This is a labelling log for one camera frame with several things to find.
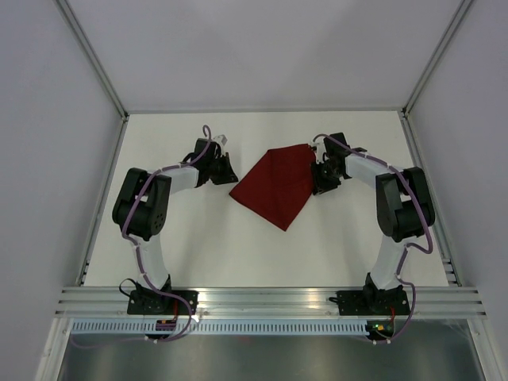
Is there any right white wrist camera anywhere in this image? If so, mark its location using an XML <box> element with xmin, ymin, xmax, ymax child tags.
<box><xmin>310</xmin><ymin>141</ymin><xmax>326</xmax><ymax>164</ymax></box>

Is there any aluminium front rail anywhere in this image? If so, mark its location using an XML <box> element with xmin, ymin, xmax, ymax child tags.
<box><xmin>55</xmin><ymin>287</ymin><xmax>487</xmax><ymax>319</ymax></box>

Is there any dark red cloth napkin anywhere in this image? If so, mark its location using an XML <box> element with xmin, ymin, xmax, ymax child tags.
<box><xmin>229</xmin><ymin>144</ymin><xmax>315</xmax><ymax>231</ymax></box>

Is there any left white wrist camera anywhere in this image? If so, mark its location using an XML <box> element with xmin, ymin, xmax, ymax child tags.
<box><xmin>213</xmin><ymin>134</ymin><xmax>228</xmax><ymax>150</ymax></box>

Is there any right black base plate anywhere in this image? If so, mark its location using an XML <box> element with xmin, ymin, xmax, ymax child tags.
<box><xmin>328</xmin><ymin>289</ymin><xmax>410</xmax><ymax>317</ymax></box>

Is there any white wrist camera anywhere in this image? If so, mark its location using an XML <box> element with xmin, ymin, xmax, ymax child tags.
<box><xmin>310</xmin><ymin>141</ymin><xmax>326</xmax><ymax>164</ymax></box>
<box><xmin>213</xmin><ymin>134</ymin><xmax>228</xmax><ymax>150</ymax></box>

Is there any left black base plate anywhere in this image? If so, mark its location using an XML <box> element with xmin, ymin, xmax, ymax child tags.
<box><xmin>127</xmin><ymin>288</ymin><xmax>198</xmax><ymax>316</ymax></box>

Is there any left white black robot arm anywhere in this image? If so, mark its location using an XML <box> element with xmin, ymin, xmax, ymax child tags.
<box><xmin>112</xmin><ymin>135</ymin><xmax>238</xmax><ymax>314</ymax></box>

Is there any white slotted cable duct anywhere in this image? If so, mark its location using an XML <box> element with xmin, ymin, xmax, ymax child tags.
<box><xmin>71</xmin><ymin>318</ymin><xmax>368</xmax><ymax>336</ymax></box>

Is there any aluminium frame post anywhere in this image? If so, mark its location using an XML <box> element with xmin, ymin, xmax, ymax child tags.
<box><xmin>55</xmin><ymin>0</ymin><xmax>129</xmax><ymax>122</ymax></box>
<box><xmin>400</xmin><ymin>0</ymin><xmax>477</xmax><ymax>117</ymax></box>

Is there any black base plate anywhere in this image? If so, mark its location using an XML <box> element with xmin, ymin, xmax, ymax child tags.
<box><xmin>328</xmin><ymin>289</ymin><xmax>410</xmax><ymax>317</ymax></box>
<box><xmin>127</xmin><ymin>288</ymin><xmax>198</xmax><ymax>316</ymax></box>

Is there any left aluminium frame post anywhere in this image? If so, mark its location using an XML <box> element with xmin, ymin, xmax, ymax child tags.
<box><xmin>55</xmin><ymin>0</ymin><xmax>129</xmax><ymax>122</ymax></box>

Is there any right aluminium frame post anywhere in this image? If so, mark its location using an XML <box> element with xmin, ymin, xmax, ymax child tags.
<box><xmin>400</xmin><ymin>0</ymin><xmax>477</xmax><ymax>117</ymax></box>

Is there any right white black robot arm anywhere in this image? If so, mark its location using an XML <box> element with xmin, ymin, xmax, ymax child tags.
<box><xmin>310</xmin><ymin>133</ymin><xmax>436</xmax><ymax>316</ymax></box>

